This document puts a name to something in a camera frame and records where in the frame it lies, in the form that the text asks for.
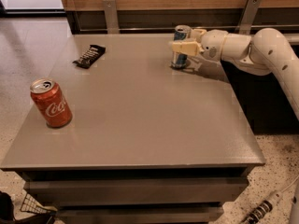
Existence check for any blue silver redbull can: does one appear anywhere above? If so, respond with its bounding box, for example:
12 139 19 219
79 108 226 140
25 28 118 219
171 25 192 69

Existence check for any black wire basket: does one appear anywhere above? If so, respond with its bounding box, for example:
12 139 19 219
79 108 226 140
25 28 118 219
0 190 59 224

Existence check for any red coke can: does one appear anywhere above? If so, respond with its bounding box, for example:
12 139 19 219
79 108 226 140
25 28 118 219
30 78 72 128

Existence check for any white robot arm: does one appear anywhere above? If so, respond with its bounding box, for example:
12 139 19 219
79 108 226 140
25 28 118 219
171 28 299 119

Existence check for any left metal wall bracket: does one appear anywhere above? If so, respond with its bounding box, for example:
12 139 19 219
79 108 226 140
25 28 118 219
103 0 120 35

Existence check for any metal wall bracket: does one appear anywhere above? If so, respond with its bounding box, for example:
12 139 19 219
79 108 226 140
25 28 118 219
103 0 120 35
236 0 262 35

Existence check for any black snack bar wrapper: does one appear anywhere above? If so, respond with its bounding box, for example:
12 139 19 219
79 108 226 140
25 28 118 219
73 45 106 69

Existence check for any white power strip with cable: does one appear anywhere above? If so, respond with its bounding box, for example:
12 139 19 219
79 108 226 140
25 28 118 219
240 175 299 224

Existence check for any right metal wall bracket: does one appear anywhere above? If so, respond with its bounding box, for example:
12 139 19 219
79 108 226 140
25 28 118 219
236 0 262 35

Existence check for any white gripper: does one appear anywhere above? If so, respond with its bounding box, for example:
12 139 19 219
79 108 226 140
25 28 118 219
169 28 228 62

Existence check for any grey drawer cabinet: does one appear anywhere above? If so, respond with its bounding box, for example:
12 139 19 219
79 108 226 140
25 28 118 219
2 35 264 224

